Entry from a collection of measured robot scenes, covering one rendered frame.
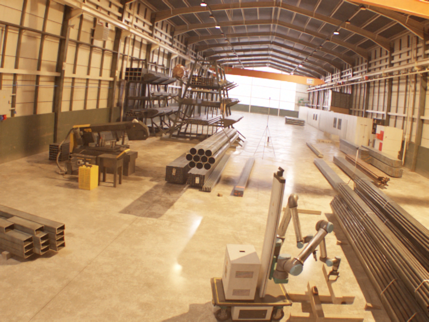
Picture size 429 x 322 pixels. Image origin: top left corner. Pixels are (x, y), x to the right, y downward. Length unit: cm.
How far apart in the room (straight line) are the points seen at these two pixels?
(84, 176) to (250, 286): 628
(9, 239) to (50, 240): 70
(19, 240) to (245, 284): 324
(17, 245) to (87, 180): 443
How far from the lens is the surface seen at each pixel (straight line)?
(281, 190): 403
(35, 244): 569
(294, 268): 404
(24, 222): 588
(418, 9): 1238
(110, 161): 990
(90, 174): 948
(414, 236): 587
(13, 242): 565
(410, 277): 484
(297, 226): 454
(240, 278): 420
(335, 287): 463
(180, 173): 1070
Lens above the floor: 256
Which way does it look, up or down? 10 degrees down
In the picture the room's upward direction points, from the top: 5 degrees clockwise
